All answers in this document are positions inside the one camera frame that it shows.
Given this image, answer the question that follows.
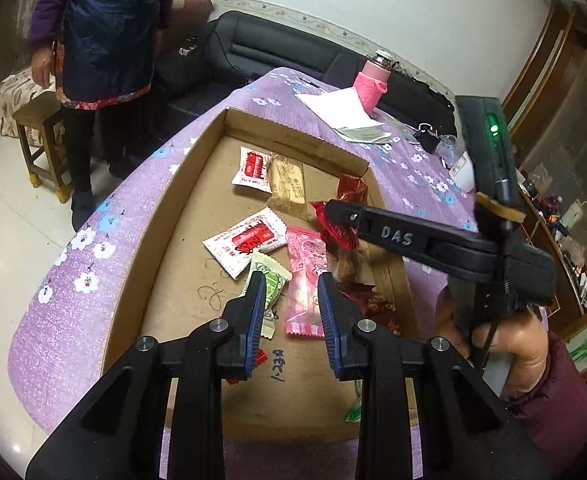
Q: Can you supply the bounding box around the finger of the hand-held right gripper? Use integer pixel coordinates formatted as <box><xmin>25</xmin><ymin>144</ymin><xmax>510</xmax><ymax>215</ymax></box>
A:
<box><xmin>323</xmin><ymin>200</ymin><xmax>370</xmax><ymax>233</ymax></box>

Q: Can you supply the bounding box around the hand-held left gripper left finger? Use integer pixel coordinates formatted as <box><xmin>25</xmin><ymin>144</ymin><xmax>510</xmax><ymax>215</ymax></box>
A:
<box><xmin>25</xmin><ymin>270</ymin><xmax>268</xmax><ymax>480</ymax></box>

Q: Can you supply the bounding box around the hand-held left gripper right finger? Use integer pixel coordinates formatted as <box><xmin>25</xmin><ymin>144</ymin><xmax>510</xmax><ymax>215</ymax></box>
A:
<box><xmin>317</xmin><ymin>271</ymin><xmax>554</xmax><ymax>480</ymax></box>

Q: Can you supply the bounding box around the dark red snack packet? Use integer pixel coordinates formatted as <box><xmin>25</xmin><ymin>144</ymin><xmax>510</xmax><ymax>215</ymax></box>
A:
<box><xmin>309</xmin><ymin>200</ymin><xmax>361</xmax><ymax>253</ymax></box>

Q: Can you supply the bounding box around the green white snack packet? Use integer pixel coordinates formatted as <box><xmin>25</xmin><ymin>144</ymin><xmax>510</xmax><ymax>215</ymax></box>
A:
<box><xmin>244</xmin><ymin>251</ymin><xmax>293</xmax><ymax>343</ymax></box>

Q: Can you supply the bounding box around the red gold snack wrapper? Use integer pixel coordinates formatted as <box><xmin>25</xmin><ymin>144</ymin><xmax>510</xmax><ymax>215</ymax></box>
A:
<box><xmin>336</xmin><ymin>280</ymin><xmax>401</xmax><ymax>341</ymax></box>

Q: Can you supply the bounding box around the pink snack packet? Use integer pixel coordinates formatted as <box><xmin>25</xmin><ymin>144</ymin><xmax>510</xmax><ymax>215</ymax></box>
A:
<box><xmin>284</xmin><ymin>226</ymin><xmax>330</xmax><ymax>338</ymax></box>

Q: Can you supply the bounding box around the beige gold snack packet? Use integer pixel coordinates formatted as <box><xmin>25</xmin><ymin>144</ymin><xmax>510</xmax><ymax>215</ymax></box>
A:
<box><xmin>266</xmin><ymin>152</ymin><xmax>308</xmax><ymax>218</ymax></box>

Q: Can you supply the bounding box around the shallow cardboard box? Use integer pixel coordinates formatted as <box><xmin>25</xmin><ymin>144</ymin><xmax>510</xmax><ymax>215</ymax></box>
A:
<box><xmin>102</xmin><ymin>106</ymin><xmax>417</xmax><ymax>443</ymax></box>

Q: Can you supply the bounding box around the large white red snack packet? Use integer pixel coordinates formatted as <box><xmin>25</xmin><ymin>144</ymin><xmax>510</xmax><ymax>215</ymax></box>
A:
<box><xmin>202</xmin><ymin>206</ymin><xmax>288</xmax><ymax>280</ymax></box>

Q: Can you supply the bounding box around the small white red snack packet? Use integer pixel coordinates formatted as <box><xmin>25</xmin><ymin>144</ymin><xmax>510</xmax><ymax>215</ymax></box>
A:
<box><xmin>231</xmin><ymin>146</ymin><xmax>274</xmax><ymax>196</ymax></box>

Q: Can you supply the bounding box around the person's right forearm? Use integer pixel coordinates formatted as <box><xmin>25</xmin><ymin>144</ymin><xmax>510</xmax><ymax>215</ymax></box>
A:
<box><xmin>503</xmin><ymin>330</ymin><xmax>587</xmax><ymax>480</ymax></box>

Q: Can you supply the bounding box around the person's right hand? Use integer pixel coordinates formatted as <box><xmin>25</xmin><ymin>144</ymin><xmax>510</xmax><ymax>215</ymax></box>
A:
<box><xmin>435</xmin><ymin>287</ymin><xmax>549</xmax><ymax>402</ymax></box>

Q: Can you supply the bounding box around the pale green folded paper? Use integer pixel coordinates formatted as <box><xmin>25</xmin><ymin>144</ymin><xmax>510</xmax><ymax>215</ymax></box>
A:
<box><xmin>332</xmin><ymin>121</ymin><xmax>394</xmax><ymax>145</ymax></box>

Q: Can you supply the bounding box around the row of small shelf items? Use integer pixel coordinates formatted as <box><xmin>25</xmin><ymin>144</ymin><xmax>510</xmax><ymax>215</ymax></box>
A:
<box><xmin>518</xmin><ymin>175</ymin><xmax>587</xmax><ymax>306</ymax></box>

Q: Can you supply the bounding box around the white paper sheet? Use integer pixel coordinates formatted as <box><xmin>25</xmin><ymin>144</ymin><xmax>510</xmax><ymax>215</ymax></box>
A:
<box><xmin>295</xmin><ymin>87</ymin><xmax>385</xmax><ymax>129</ymax></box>

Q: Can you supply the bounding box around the black binder clip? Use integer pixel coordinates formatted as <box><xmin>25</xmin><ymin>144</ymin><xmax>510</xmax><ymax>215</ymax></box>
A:
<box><xmin>413</xmin><ymin>122</ymin><xmax>441</xmax><ymax>153</ymax></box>

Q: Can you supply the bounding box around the pink sleeved bottle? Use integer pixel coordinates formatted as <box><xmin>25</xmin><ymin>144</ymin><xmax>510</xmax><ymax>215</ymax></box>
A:
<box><xmin>352</xmin><ymin>50</ymin><xmax>394</xmax><ymax>115</ymax></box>

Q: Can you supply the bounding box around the wooden cabinet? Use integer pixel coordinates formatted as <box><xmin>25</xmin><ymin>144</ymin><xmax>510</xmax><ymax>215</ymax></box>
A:
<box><xmin>498</xmin><ymin>0</ymin><xmax>587</xmax><ymax>391</ymax></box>

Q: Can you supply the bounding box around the black leather sofa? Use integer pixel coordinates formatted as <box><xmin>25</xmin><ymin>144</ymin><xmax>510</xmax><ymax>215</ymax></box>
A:
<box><xmin>164</xmin><ymin>10</ymin><xmax>459</xmax><ymax>128</ymax></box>

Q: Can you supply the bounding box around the brown cushion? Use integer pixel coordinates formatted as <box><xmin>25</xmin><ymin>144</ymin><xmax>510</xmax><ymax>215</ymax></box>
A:
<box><xmin>156</xmin><ymin>0</ymin><xmax>214</xmax><ymax>61</ymax></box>

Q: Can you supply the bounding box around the wooden stool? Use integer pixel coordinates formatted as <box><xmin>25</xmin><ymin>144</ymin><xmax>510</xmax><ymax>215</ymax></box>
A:
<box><xmin>12</xmin><ymin>102</ymin><xmax>73</xmax><ymax>204</ymax></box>

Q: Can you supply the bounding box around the leaf print storage box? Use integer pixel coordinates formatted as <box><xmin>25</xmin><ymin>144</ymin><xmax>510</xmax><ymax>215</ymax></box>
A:
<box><xmin>0</xmin><ymin>66</ymin><xmax>62</xmax><ymax>138</ymax></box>

